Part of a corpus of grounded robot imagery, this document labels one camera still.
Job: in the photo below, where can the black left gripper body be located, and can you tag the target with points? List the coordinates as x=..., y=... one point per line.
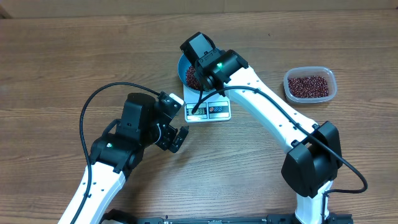
x=166, y=135

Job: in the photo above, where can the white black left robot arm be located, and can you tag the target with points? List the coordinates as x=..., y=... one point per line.
x=117, y=152

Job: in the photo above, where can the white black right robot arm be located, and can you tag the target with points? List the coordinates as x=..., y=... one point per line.
x=312, y=151

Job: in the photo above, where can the white digital kitchen scale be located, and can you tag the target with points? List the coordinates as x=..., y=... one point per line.
x=215, y=108

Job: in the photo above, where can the red beans in bowl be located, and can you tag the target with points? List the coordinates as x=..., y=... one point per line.
x=191, y=80

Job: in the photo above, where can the blue bowl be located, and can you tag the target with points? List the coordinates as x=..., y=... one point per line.
x=183, y=70

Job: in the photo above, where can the clear plastic food container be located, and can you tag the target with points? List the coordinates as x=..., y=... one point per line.
x=307, y=72

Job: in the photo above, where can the red beans in container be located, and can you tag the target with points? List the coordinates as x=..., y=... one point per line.
x=308, y=87

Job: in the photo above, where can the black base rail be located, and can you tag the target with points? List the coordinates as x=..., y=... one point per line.
x=117, y=216

